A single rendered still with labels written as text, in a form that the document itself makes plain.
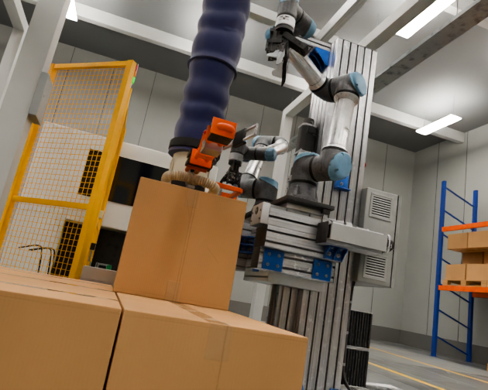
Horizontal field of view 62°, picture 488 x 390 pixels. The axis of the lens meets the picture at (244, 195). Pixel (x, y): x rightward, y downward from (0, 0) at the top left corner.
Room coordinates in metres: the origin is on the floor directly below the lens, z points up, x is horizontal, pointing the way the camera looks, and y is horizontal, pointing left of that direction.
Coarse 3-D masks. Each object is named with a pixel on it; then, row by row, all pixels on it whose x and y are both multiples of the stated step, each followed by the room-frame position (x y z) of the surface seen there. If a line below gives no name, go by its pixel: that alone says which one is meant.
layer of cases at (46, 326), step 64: (0, 320) 0.76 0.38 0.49; (64, 320) 0.79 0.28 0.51; (128, 320) 0.82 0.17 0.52; (192, 320) 0.85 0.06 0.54; (256, 320) 1.21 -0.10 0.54; (0, 384) 0.76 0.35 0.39; (64, 384) 0.79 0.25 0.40; (128, 384) 0.82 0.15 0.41; (192, 384) 0.86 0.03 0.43; (256, 384) 0.90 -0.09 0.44
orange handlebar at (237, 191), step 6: (222, 126) 1.11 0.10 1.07; (228, 126) 1.11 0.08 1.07; (198, 150) 1.37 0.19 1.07; (198, 156) 1.41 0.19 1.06; (204, 156) 1.38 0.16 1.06; (210, 156) 1.38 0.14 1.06; (186, 168) 1.63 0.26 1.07; (222, 186) 1.82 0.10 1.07; (228, 186) 1.83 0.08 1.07; (234, 186) 1.84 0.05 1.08; (234, 192) 1.93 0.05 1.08; (240, 192) 1.85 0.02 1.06
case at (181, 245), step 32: (160, 192) 1.41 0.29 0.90; (192, 192) 1.44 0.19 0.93; (160, 224) 1.42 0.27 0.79; (192, 224) 1.44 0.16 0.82; (224, 224) 1.47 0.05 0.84; (128, 256) 1.39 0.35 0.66; (160, 256) 1.42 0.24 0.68; (192, 256) 1.45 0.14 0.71; (224, 256) 1.48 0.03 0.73; (128, 288) 1.40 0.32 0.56; (160, 288) 1.43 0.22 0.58; (192, 288) 1.46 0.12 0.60; (224, 288) 1.48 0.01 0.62
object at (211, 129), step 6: (216, 120) 1.12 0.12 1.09; (222, 120) 1.12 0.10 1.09; (210, 126) 1.18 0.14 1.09; (216, 126) 1.12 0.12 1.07; (234, 126) 1.13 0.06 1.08; (210, 132) 1.19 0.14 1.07; (216, 132) 1.12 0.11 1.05; (222, 132) 1.13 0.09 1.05; (228, 132) 1.13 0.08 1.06; (234, 132) 1.14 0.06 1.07; (204, 138) 1.20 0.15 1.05; (210, 138) 1.17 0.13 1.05; (216, 138) 1.16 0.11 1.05; (222, 138) 1.15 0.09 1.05; (228, 138) 1.14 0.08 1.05; (222, 144) 1.20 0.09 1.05; (228, 144) 1.19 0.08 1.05
